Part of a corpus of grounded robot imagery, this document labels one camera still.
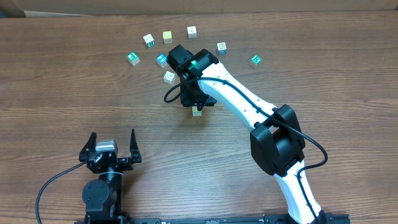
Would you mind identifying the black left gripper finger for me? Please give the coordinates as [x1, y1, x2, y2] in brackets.
[129, 129, 142, 164]
[78, 132, 96, 162]

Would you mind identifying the blue H letter block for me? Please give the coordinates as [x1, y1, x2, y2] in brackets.
[192, 106, 202, 117]

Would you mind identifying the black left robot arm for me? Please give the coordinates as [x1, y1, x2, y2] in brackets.
[79, 131, 142, 223]

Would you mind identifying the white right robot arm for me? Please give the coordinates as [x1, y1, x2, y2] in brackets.
[167, 45, 326, 223]

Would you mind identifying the wooden O block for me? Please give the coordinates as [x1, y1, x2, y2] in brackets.
[164, 71, 175, 85]

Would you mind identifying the blue F letter block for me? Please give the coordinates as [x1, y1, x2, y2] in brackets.
[156, 54, 167, 68]

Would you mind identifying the blue side wooden block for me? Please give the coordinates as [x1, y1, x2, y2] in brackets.
[216, 42, 227, 55]

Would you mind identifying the plain wooden block far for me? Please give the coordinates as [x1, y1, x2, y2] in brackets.
[187, 26, 197, 39]

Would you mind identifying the yellow top wooden block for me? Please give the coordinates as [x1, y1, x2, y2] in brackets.
[162, 30, 172, 44]

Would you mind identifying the green E letter block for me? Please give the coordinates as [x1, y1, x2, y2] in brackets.
[126, 52, 140, 66]

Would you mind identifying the dark green R block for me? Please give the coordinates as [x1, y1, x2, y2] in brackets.
[143, 34, 155, 48]

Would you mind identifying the green R block right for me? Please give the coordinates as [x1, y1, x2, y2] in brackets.
[249, 55, 262, 68]

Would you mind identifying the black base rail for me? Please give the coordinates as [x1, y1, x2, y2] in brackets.
[75, 213, 351, 224]

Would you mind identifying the cardboard back wall panel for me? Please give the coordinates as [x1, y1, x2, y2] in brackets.
[1, 0, 397, 17]

